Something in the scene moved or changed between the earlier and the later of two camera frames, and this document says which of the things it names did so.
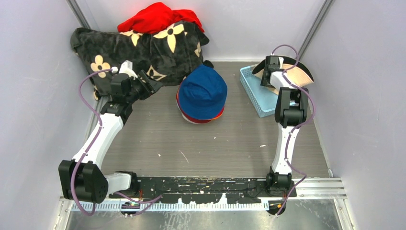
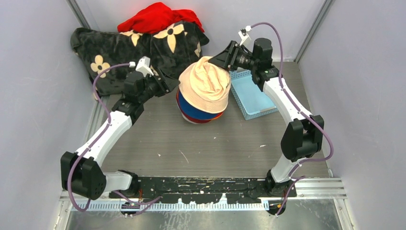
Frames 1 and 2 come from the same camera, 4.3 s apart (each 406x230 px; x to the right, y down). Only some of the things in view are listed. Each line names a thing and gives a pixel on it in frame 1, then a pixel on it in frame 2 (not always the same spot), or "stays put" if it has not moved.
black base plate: (208, 189) stays put
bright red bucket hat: (178, 102) stays put
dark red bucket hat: (187, 115) stays put
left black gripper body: (139, 90) → (153, 87)
